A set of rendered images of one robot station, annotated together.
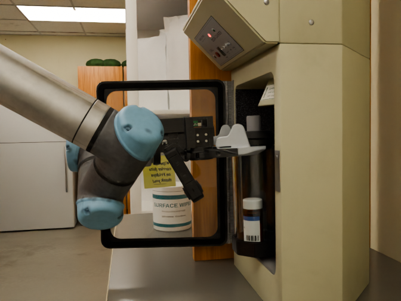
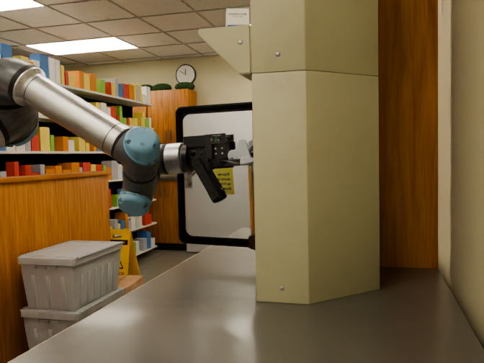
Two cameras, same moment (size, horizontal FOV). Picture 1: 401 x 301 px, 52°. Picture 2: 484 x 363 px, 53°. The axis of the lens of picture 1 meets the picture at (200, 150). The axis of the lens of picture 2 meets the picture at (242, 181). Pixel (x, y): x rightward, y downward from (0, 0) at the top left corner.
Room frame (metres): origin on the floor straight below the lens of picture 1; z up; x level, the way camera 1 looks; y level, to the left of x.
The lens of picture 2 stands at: (-0.24, -0.54, 1.24)
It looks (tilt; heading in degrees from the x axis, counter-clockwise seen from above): 3 degrees down; 25
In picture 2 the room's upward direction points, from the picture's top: 1 degrees counter-clockwise
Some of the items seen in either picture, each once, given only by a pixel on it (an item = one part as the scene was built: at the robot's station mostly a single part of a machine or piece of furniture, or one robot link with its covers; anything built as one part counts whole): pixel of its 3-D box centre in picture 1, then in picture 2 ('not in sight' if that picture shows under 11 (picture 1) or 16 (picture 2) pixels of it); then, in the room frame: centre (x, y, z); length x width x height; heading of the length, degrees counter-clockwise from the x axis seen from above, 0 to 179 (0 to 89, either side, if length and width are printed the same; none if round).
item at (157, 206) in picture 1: (162, 164); (224, 175); (0.98, 0.09, 1.19); 0.30 x 0.01 x 0.40; 91
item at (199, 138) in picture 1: (183, 140); (209, 153); (0.79, 0.03, 1.25); 0.12 x 0.08 x 0.09; 100
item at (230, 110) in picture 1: (230, 163); not in sight; (0.98, -0.07, 1.19); 0.03 x 0.02 x 0.39; 10
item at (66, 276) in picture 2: not in sight; (75, 272); (2.18, 1.83, 0.49); 0.60 x 0.42 x 0.33; 10
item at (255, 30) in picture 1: (222, 33); (243, 64); (0.83, -0.05, 1.46); 0.32 x 0.11 x 0.10; 10
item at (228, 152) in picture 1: (215, 152); (227, 163); (0.77, -0.03, 1.23); 0.09 x 0.05 x 0.02; 75
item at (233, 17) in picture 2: not in sight; (237, 25); (0.78, -0.06, 1.54); 0.05 x 0.05 x 0.06; 29
